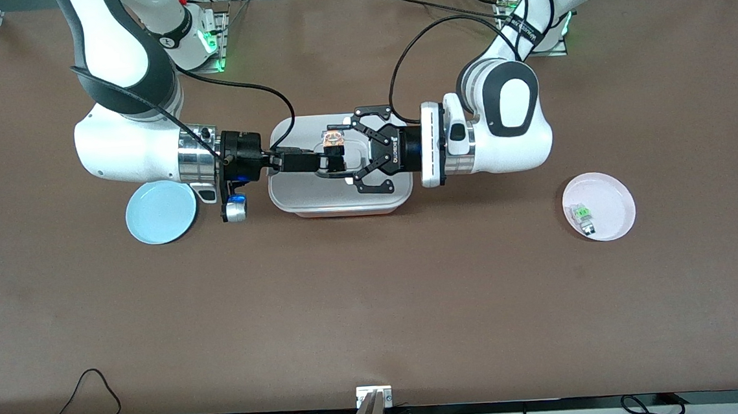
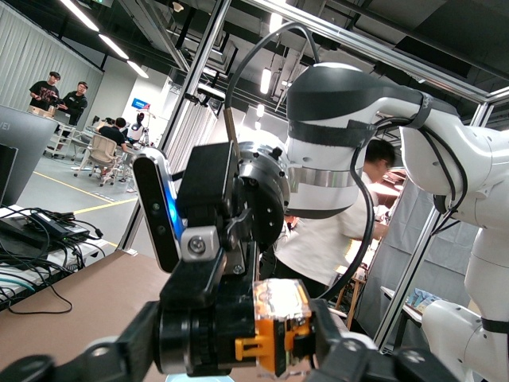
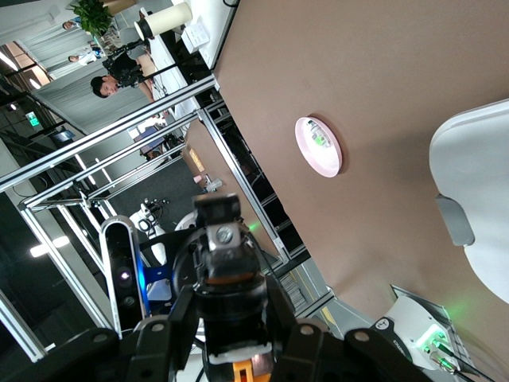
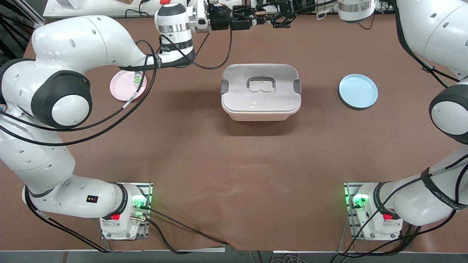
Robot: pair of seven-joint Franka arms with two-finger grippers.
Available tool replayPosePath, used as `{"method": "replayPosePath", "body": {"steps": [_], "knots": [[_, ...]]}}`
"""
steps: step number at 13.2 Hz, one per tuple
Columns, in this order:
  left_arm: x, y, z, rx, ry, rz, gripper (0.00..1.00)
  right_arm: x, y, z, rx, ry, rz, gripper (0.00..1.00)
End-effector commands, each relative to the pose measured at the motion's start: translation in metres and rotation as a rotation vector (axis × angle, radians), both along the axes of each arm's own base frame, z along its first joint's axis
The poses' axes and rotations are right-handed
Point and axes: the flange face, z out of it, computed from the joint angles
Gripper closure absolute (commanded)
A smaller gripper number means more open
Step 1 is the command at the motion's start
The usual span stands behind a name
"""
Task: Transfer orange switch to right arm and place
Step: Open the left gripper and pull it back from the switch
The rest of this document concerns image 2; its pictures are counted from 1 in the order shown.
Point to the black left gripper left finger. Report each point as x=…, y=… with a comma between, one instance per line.
x=131, y=350

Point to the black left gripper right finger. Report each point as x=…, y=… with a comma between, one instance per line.
x=334, y=358

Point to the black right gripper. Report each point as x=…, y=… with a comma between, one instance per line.
x=207, y=179

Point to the orange and black push switch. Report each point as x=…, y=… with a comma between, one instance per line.
x=278, y=318

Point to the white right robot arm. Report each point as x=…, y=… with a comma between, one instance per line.
x=457, y=159

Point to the light blue round plate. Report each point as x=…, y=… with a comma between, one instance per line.
x=199, y=378

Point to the person in white shirt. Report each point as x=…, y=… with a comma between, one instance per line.
x=318, y=242

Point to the colourful printed box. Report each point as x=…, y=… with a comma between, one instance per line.
x=421, y=300

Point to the black power adapter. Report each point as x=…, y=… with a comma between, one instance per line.
x=59, y=227

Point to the white humanoid robot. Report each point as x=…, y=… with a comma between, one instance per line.
x=136, y=129

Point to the beige office chair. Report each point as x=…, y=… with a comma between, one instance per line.
x=101, y=153

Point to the seated person black shirt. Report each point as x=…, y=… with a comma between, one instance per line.
x=111, y=135

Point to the ceiling light strip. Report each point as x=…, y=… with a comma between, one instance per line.
x=265, y=80
x=114, y=47
x=79, y=15

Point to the white utility cart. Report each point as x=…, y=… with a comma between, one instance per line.
x=59, y=139

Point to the standing person plain black jacket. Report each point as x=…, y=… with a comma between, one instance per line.
x=75, y=103

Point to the grey computer monitor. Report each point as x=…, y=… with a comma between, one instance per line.
x=28, y=151

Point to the standing person printed black shirt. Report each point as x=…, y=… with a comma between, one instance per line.
x=43, y=93

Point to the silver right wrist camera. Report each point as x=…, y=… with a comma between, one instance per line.
x=155, y=207

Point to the aluminium frame post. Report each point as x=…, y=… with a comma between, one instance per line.
x=190, y=85
x=407, y=278

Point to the blue wall sign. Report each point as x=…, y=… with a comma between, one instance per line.
x=141, y=103

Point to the aluminium frame beam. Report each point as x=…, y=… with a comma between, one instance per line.
x=358, y=40

